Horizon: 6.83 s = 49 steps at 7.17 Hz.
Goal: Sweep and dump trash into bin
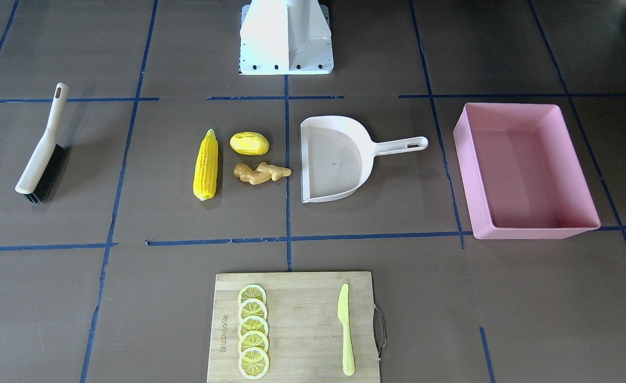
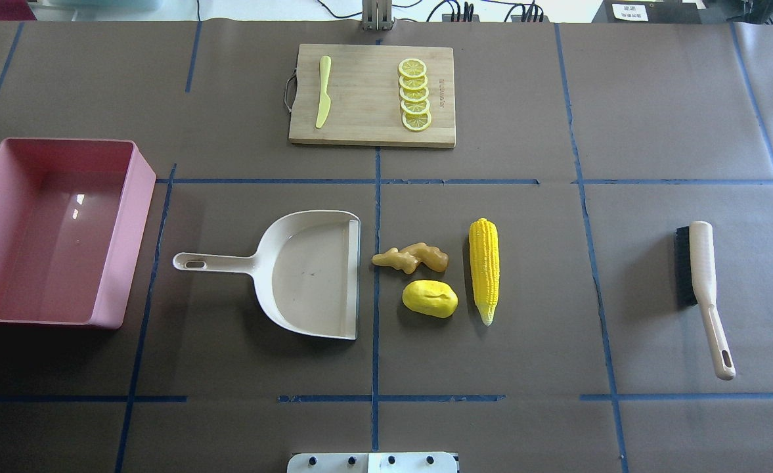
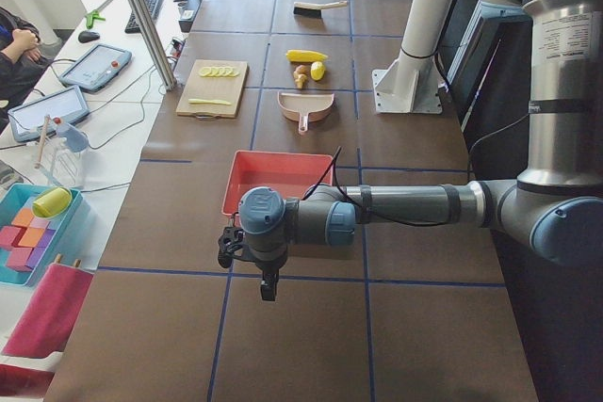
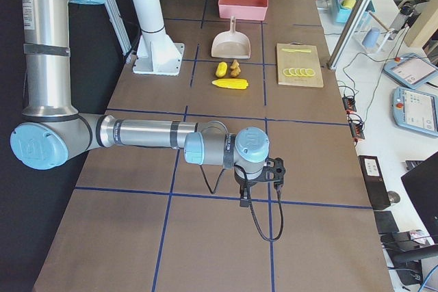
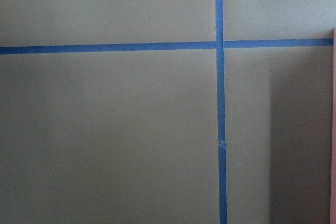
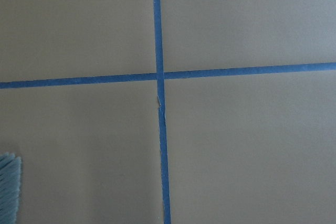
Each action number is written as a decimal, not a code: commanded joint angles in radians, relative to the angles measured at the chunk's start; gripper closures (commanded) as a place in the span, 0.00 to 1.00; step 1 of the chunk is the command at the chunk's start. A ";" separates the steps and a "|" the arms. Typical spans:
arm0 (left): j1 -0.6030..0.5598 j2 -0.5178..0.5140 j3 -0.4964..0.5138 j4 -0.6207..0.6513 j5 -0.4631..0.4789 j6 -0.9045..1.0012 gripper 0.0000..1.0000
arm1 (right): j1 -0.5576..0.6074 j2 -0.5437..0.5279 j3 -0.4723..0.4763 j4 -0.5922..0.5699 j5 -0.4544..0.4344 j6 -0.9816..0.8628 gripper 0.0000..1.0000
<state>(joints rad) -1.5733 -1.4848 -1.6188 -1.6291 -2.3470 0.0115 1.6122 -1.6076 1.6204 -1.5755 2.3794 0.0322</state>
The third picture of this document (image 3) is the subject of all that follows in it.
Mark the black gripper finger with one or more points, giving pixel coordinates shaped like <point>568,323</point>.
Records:
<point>268,286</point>

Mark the blue spray bottle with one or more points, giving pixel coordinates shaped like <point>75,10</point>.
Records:
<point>75,140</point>

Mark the beige hand brush black bristles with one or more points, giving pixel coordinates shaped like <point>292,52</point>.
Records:
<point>314,10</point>

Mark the aluminium frame post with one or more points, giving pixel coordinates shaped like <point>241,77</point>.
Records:
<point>153,43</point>

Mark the green plastic clip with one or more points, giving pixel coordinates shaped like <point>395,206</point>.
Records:
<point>92,17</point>

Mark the yellow plastic cup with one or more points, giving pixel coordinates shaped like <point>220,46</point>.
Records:
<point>51,202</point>

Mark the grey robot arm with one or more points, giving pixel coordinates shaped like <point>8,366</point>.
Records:
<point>554,206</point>

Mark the pink rectangular bin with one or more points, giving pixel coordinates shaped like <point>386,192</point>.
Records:
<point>291,174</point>

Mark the beige plastic dustpan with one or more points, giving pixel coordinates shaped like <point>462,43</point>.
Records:
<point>305,108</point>

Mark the lemon slice one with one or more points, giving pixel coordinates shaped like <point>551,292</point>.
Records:
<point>205,72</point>

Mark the black computer mouse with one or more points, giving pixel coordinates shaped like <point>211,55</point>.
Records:
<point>88,36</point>

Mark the blue teach pendant tablet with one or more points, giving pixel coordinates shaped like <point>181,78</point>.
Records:
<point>96,68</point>

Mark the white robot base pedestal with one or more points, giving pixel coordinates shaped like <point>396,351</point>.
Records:
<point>410,84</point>

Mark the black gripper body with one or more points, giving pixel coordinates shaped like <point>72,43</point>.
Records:
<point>267,269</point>

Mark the yellow toy corn cob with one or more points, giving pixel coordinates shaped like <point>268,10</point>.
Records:
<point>305,56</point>

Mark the tan toy ginger root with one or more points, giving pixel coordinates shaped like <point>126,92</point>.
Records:
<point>300,76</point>

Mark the yellow plastic knife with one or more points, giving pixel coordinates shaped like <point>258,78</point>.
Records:
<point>200,101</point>

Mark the yellow toy lemon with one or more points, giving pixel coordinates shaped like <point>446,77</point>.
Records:
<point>317,70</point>

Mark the red cloth roll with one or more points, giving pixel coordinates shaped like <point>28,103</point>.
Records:
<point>44,328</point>

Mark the wooden cutting board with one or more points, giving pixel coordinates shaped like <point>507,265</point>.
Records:
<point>224,88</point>

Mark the teal tray of blocks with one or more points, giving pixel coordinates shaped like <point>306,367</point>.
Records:
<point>30,243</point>

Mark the seated person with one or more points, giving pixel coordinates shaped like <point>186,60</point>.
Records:
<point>22,62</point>

